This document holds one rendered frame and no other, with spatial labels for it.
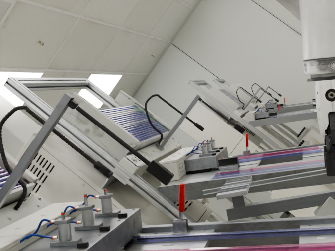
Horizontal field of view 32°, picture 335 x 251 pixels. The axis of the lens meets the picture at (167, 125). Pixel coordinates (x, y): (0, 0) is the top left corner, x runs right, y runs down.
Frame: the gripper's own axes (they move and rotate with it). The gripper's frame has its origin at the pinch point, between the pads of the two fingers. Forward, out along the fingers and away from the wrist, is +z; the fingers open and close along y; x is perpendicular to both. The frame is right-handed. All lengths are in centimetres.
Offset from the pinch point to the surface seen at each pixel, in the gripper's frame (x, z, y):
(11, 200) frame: 68, 6, 11
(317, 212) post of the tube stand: 3.2, 17.5, 41.5
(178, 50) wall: 187, -75, 760
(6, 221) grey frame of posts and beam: 66, 9, 4
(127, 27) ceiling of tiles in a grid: 198, -91, 541
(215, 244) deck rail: 25.1, 18.8, 18.9
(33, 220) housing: 58, 8, 1
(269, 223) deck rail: 13.1, 14.5, 18.9
